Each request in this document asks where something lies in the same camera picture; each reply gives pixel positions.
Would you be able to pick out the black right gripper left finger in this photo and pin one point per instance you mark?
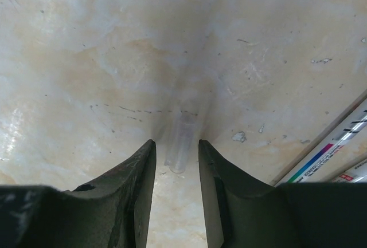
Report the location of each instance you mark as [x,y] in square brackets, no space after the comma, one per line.
[112,210]

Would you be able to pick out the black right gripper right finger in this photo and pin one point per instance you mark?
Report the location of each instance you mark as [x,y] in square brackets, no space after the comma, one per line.
[242,211]

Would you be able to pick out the clear pen cap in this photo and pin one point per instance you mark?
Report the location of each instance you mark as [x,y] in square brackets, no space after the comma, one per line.
[180,141]

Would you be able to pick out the white brown-end marker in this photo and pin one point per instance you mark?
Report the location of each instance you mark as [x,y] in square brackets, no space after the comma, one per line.
[340,132]

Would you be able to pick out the white blue-end marker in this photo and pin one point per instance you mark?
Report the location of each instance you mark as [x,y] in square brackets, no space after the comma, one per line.
[356,174]

